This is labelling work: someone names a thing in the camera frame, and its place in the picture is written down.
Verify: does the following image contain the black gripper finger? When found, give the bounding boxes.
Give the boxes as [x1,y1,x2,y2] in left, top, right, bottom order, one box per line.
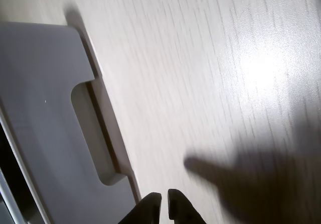
[120,192,163,224]
[167,188,207,224]

